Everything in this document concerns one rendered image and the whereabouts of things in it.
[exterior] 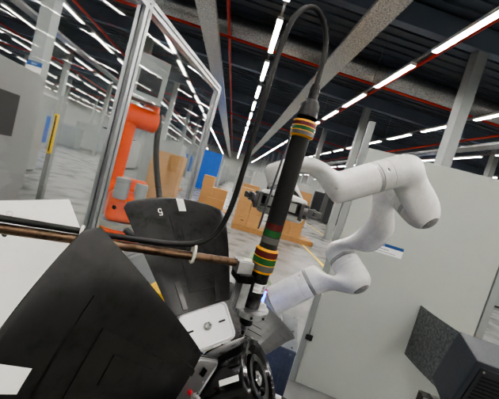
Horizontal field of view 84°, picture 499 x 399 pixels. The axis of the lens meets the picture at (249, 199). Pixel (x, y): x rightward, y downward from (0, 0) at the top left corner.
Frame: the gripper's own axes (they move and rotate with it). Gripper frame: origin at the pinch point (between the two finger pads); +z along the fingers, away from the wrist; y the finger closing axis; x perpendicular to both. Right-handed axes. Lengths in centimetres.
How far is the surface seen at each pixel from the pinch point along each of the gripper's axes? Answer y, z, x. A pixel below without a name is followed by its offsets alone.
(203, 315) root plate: 6.5, 6.6, -21.4
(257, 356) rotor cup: -4.2, 7.1, -24.2
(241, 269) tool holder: 2.7, 4.2, -12.4
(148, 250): 16.3, 12.7, -11.6
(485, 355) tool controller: -61, -32, -24
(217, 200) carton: 280, -878, -102
